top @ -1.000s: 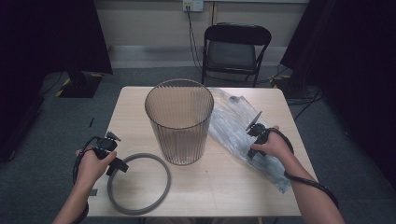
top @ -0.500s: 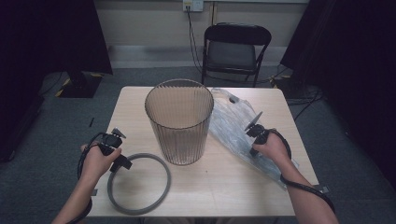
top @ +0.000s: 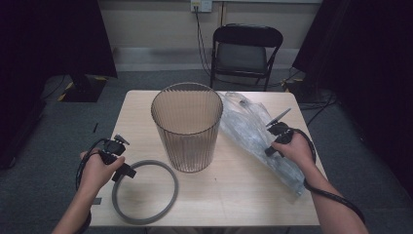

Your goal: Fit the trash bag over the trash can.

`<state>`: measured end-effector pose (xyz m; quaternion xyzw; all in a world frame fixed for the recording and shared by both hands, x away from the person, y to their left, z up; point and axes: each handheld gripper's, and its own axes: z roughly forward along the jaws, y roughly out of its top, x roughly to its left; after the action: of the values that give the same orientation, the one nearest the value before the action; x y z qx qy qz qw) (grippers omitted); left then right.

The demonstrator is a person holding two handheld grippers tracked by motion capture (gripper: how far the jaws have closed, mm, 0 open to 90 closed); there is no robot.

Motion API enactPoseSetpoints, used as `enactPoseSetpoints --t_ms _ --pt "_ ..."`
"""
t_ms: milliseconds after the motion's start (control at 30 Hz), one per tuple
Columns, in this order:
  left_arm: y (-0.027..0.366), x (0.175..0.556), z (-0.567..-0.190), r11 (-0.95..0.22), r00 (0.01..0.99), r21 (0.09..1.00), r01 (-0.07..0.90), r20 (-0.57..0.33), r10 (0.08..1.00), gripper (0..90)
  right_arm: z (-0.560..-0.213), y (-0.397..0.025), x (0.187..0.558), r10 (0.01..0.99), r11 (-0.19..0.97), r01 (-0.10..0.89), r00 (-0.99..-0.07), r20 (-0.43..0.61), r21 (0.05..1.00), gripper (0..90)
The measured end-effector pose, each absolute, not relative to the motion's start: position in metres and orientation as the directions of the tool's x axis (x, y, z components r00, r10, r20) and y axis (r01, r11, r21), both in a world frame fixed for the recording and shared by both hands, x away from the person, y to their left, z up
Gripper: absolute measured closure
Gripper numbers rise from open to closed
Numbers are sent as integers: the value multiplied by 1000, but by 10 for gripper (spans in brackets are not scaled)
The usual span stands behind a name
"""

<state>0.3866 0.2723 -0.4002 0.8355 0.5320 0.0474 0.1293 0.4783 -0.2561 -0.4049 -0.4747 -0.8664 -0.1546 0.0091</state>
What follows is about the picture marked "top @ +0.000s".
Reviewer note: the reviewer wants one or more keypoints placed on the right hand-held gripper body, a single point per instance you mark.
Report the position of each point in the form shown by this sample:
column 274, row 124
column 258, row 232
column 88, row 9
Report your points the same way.
column 282, row 131

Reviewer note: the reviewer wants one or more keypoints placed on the black curtain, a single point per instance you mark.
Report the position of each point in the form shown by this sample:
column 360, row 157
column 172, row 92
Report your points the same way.
column 367, row 65
column 48, row 39

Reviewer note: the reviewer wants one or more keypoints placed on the white wall power outlet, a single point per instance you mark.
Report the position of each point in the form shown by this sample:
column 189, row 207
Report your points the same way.
column 202, row 5

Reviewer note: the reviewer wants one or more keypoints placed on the clear plastic bag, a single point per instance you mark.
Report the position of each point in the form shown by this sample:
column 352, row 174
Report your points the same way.
column 246, row 133

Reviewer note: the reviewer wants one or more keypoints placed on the grey tape strip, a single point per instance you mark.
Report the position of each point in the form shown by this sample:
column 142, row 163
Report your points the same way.
column 96, row 201

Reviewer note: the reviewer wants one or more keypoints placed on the yellowish wall pipe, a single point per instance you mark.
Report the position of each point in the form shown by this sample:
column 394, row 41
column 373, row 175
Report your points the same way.
column 222, row 13

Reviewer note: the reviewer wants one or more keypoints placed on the black folding chair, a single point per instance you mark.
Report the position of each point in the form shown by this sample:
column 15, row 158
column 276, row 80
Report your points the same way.
column 242, row 58

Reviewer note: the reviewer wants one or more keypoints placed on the person's left hand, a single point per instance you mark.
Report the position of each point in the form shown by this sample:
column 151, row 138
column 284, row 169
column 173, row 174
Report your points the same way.
column 95, row 174

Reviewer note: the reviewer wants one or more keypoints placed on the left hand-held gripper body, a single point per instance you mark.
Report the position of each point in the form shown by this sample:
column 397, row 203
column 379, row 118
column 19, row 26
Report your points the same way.
column 113, row 148

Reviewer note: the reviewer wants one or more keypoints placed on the person's right hand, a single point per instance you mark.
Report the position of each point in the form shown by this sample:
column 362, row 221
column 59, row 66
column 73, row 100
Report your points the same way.
column 298, row 152

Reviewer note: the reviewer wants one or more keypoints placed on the ribbed translucent brown bin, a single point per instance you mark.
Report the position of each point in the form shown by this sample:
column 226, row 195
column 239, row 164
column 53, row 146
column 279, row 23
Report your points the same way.
column 190, row 146

